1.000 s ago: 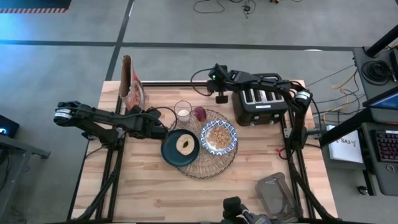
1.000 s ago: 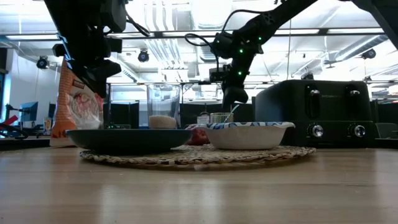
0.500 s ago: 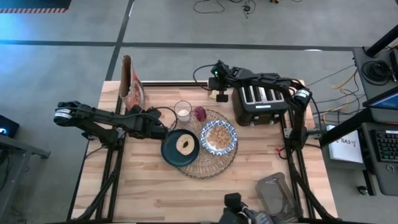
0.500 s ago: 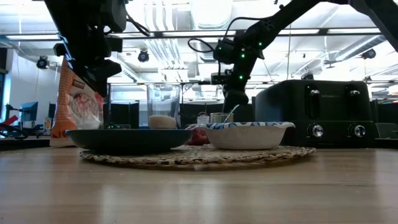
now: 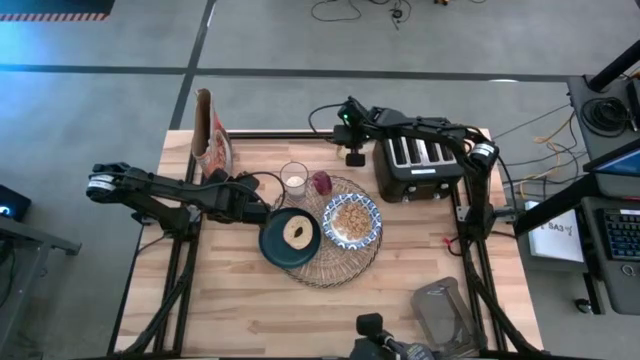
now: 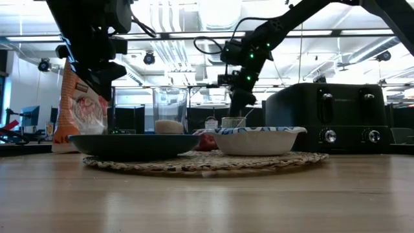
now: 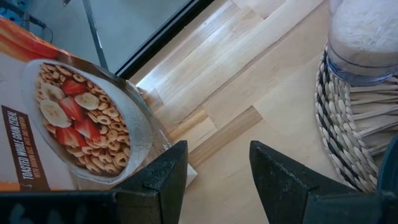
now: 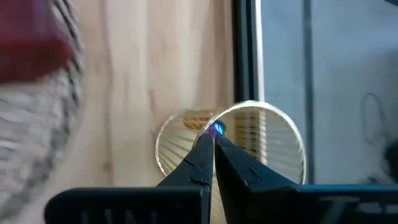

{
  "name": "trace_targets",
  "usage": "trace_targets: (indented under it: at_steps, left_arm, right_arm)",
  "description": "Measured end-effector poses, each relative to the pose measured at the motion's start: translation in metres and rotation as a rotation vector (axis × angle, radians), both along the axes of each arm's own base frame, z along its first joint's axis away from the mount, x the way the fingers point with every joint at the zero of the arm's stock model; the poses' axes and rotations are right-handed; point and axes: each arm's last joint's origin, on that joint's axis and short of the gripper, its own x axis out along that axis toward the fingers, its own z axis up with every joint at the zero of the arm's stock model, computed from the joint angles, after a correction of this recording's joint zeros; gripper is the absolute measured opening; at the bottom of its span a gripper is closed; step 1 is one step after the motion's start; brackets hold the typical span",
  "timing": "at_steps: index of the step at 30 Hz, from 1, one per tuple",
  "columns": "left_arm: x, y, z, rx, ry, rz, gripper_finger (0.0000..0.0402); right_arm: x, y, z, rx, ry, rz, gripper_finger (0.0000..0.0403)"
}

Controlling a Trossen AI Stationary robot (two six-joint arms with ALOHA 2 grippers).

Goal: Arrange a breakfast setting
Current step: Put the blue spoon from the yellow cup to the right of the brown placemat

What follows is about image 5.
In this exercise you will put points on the black pole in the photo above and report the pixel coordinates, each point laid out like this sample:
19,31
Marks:
615,65

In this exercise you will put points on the dark teal plate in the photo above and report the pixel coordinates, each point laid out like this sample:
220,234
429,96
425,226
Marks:
277,250

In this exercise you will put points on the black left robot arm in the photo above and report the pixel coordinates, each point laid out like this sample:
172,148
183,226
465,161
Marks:
150,187

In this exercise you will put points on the red apple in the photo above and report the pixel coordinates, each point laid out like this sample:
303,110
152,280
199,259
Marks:
322,183

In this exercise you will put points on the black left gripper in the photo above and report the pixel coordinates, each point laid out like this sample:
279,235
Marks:
232,205

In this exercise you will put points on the black articulated device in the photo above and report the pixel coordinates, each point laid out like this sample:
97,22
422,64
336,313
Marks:
369,327

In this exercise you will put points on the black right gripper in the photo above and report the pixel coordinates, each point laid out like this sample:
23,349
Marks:
385,125

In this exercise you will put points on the black computer mouse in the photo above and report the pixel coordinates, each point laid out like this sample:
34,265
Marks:
583,306

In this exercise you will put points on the white paper sheet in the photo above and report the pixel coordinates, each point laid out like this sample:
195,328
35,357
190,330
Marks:
555,240

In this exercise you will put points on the black four-slot toaster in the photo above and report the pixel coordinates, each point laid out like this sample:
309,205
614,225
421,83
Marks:
420,175

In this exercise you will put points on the grey laptop with lit keyboard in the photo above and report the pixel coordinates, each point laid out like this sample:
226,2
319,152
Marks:
622,232

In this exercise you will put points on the grey metal stand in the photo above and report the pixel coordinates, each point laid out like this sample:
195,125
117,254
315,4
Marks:
30,235

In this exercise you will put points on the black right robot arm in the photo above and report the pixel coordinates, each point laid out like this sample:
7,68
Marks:
477,200

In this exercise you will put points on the cereal loops heap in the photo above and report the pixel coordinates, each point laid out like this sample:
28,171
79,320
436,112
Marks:
352,220

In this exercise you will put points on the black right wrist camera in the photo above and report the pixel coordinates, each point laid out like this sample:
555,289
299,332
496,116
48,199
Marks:
352,112

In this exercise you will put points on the black diagonal bar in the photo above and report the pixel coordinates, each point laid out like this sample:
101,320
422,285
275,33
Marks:
555,205

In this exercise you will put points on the bagel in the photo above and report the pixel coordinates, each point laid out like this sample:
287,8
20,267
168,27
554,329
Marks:
292,240

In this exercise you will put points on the dark mat with hazard stripe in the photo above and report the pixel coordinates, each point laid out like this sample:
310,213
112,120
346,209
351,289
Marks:
50,6

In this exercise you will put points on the black metal table frame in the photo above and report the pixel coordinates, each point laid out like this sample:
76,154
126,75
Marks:
280,134

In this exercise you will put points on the cereal box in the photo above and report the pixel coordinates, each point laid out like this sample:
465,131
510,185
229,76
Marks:
210,140

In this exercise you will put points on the black device with blue light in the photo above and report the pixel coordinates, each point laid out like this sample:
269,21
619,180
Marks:
12,202

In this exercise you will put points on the clear plastic container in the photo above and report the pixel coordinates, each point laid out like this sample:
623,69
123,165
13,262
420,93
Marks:
450,315

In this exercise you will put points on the blue white patterned bowl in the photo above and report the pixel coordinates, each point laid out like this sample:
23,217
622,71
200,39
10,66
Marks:
327,222

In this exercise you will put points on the grey side desk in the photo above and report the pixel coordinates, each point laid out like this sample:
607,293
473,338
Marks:
575,90

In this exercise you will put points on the clear glass with white filling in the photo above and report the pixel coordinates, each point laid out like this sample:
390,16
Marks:
294,182

